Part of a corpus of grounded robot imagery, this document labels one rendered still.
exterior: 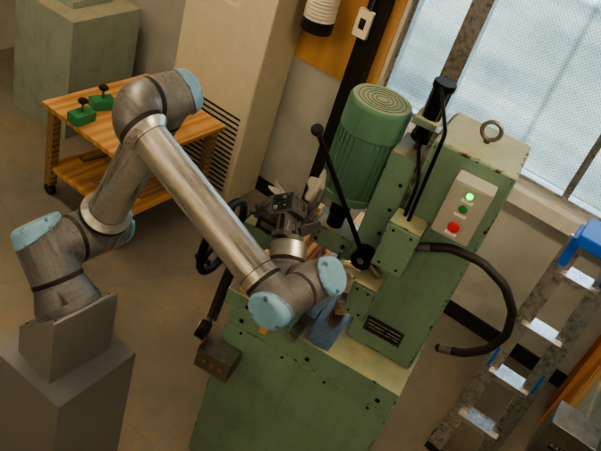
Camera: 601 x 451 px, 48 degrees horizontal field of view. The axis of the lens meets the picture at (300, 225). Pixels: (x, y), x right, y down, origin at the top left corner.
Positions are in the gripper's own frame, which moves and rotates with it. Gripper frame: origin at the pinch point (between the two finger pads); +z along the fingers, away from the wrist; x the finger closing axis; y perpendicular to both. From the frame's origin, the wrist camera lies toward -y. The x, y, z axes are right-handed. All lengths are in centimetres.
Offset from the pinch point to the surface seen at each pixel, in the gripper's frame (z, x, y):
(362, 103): 17.7, -16.2, -0.5
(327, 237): -3.3, 11.1, -31.9
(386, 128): 12.9, -20.2, -7.0
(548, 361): -20, -28, -127
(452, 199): -6.6, -35.4, -14.5
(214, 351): -36, 50, -33
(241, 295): -24.4, 29.9, -18.1
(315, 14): 130, 56, -72
